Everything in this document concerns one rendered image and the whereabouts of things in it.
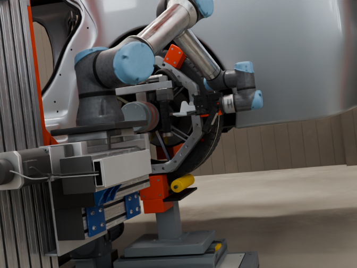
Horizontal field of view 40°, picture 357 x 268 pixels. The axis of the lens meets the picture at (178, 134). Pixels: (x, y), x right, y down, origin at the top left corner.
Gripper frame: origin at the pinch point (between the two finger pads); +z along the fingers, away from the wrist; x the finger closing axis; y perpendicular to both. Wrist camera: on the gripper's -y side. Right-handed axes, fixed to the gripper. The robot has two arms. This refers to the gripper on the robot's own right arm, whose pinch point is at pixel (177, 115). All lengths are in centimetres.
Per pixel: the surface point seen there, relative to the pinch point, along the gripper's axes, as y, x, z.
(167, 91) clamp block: 10.6, 1.2, 2.7
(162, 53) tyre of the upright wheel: 30.6, -29.1, 11.2
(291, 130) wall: -32, -525, -23
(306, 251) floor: -84, -86, -42
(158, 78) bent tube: 16.7, -1.9, 6.9
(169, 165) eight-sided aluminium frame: -21.9, -20.1, 12.3
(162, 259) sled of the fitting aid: -67, -27, 24
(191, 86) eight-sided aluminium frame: 12.5, -20.4, -2.7
